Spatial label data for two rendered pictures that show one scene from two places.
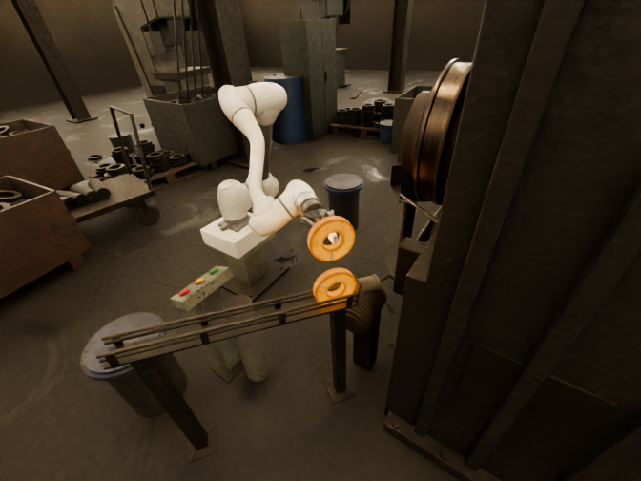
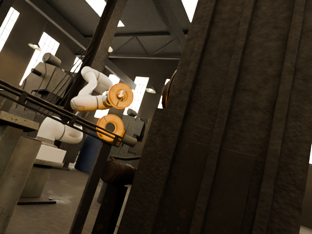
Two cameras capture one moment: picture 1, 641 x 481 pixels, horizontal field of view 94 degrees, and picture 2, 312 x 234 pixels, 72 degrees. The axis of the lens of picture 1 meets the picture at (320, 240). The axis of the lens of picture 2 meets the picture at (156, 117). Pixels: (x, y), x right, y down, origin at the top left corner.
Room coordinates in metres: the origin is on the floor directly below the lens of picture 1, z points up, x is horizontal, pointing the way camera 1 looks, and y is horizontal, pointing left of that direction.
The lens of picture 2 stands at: (-0.50, -0.11, 0.58)
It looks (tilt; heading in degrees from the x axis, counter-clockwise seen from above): 12 degrees up; 352
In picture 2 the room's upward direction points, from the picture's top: 17 degrees clockwise
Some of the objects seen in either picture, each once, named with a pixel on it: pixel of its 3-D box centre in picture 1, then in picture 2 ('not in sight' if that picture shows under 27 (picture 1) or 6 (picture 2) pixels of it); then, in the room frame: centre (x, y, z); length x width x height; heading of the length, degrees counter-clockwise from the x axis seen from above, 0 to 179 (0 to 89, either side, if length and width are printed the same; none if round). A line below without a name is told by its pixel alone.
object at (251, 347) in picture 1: (249, 341); (13, 182); (0.87, 0.37, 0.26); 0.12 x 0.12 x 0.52
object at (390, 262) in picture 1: (406, 224); not in sight; (1.62, -0.57, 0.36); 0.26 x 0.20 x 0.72; 178
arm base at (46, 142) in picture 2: (234, 219); (42, 141); (1.61, 0.53, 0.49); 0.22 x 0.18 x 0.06; 146
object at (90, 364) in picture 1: (143, 367); not in sight; (0.80, 0.86, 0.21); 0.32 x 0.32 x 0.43
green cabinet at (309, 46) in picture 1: (312, 82); (113, 145); (5.00, -0.04, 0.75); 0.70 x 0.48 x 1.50; 143
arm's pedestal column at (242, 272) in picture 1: (247, 259); (29, 178); (1.62, 0.52, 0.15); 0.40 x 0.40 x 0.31; 54
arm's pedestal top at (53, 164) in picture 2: (241, 239); (37, 159); (1.62, 0.52, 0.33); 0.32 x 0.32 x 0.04; 54
